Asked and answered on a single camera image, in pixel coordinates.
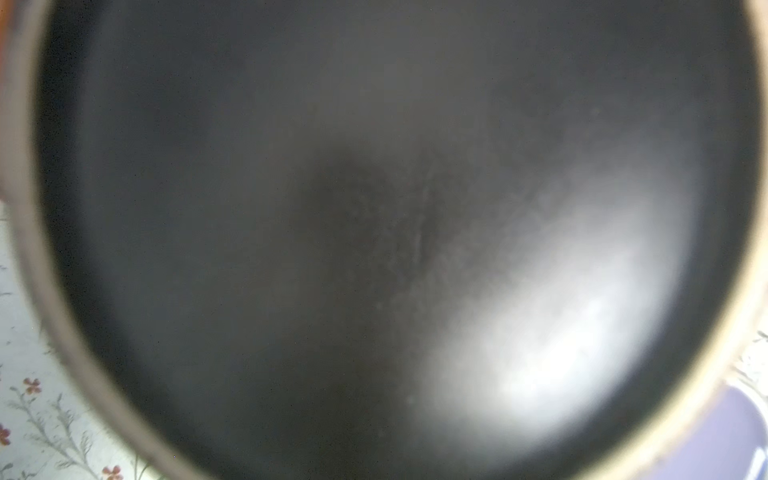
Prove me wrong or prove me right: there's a black mug red inside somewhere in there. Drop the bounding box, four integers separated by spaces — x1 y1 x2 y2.
1 1 767 479

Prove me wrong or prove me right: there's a purple mug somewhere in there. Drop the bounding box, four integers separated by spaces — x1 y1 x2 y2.
643 381 767 480

